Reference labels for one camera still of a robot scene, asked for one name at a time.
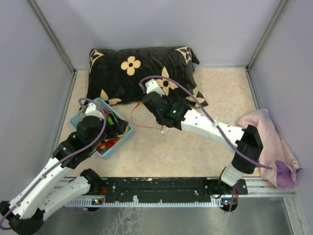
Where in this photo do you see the clear zip top bag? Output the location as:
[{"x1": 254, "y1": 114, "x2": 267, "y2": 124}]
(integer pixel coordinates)
[{"x1": 130, "y1": 101, "x2": 173, "y2": 136}]

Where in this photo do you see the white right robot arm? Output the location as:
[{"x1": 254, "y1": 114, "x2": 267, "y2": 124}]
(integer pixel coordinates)
[{"x1": 142, "y1": 92, "x2": 263, "y2": 194}]

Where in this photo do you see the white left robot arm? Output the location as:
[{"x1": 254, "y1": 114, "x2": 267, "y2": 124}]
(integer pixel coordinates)
[{"x1": 0, "y1": 114, "x2": 129, "y2": 235}]

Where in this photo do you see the red strawberry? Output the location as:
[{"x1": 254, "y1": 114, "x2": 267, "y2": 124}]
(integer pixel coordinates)
[{"x1": 97, "y1": 138, "x2": 119, "y2": 152}]

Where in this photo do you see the light blue plastic basket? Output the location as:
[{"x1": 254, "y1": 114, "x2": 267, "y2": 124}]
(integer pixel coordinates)
[{"x1": 69, "y1": 97, "x2": 134, "y2": 159}]

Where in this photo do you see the black floral pillow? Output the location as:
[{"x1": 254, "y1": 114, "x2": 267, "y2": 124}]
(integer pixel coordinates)
[{"x1": 87, "y1": 46, "x2": 208, "y2": 107}]

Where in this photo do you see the pink cloth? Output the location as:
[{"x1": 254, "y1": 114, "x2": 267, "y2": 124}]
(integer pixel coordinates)
[{"x1": 236, "y1": 109, "x2": 302, "y2": 188}]

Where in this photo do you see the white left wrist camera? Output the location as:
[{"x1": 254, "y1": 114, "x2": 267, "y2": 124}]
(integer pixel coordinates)
[{"x1": 85, "y1": 102, "x2": 104, "y2": 120}]

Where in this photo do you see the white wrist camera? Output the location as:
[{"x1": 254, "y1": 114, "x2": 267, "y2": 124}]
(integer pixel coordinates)
[
  {"x1": 85, "y1": 102, "x2": 104, "y2": 120},
  {"x1": 145, "y1": 79, "x2": 165, "y2": 96}
]

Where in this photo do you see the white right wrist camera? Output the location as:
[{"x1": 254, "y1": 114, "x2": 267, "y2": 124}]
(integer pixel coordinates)
[{"x1": 145, "y1": 79, "x2": 165, "y2": 96}]

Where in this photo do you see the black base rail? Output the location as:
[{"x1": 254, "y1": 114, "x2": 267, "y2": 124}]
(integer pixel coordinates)
[{"x1": 85, "y1": 177, "x2": 247, "y2": 203}]

